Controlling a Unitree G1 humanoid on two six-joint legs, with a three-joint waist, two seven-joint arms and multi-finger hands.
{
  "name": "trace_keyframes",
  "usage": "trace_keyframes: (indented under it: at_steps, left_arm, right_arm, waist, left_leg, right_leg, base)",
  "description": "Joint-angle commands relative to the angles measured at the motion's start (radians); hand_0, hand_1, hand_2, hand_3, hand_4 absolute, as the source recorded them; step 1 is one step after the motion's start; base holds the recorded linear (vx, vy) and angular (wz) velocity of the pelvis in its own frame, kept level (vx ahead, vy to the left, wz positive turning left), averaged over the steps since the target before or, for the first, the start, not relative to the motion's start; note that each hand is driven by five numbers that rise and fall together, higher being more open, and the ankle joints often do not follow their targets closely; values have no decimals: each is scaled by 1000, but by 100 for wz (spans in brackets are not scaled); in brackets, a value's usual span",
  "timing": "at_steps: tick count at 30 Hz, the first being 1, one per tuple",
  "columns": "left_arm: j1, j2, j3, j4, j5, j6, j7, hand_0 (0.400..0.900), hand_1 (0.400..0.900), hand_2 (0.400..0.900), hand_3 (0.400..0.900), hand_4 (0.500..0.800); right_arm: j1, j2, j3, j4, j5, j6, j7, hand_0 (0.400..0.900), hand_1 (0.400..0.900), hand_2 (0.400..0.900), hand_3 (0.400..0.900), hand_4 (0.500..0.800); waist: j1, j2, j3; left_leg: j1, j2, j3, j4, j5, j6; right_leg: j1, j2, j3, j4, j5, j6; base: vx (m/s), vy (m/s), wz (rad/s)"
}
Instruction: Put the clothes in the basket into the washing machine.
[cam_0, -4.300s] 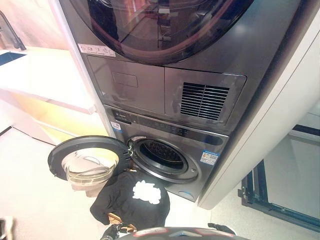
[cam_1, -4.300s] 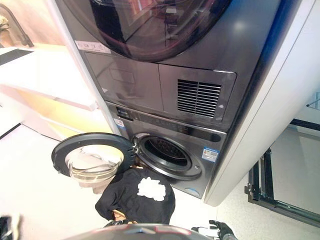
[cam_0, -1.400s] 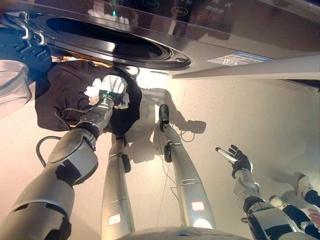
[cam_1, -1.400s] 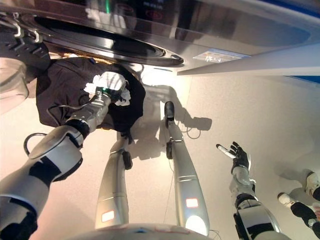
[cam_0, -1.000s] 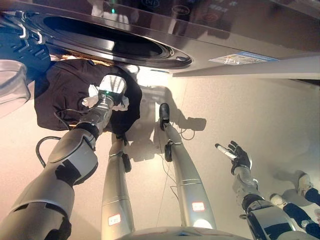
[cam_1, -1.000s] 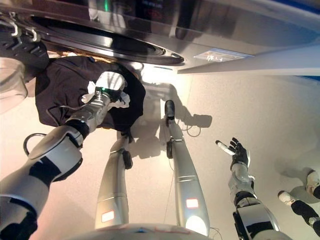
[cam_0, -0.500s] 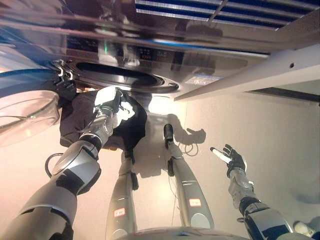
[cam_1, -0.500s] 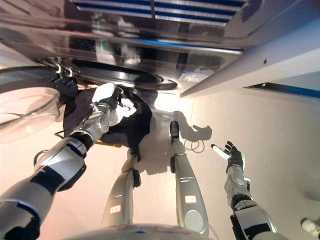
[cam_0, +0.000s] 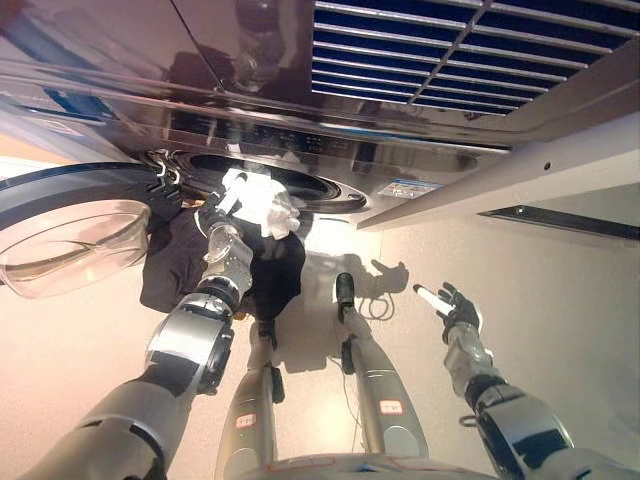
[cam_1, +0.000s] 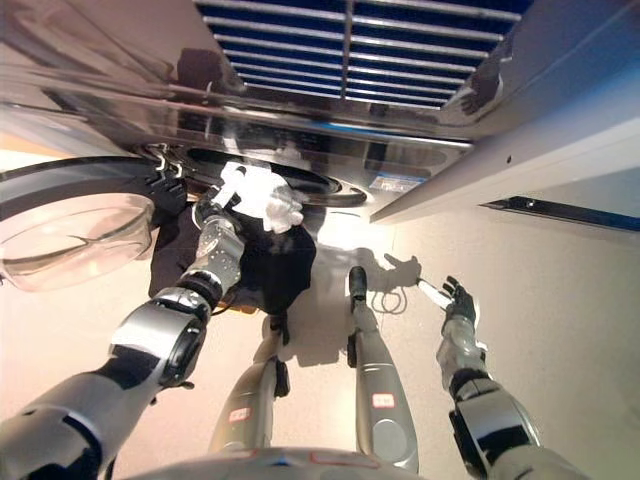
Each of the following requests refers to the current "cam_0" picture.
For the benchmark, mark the small blue sticker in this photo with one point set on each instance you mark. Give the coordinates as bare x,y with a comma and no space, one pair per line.
80,105

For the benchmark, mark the white cabinet enclosure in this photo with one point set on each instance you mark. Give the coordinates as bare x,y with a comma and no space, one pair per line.
500,195

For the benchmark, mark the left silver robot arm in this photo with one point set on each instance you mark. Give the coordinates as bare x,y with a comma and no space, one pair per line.
190,340

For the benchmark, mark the robot torso shell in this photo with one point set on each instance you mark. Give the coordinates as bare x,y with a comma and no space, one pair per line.
380,467

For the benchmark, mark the red-edged white leg label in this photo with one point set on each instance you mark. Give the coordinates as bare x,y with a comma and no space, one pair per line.
391,407
245,421

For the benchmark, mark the black garment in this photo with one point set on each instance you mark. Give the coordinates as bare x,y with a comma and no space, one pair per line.
275,280

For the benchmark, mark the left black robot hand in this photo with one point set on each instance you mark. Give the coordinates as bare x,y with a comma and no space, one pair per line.
220,207

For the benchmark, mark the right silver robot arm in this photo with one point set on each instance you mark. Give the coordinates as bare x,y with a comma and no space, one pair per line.
525,425

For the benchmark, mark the left silver robot leg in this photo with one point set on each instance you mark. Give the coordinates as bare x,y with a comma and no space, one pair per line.
250,415

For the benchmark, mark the white cloth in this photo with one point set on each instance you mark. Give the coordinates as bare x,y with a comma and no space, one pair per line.
265,200

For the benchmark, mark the dark grey washing machine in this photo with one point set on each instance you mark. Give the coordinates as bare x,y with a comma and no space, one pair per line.
400,160

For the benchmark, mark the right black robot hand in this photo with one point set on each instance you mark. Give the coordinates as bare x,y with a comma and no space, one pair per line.
462,310

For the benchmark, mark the blue white energy label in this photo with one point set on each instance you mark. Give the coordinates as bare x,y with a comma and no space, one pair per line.
409,188

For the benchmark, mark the round glass washer door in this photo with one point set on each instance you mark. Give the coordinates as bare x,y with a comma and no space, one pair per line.
75,185

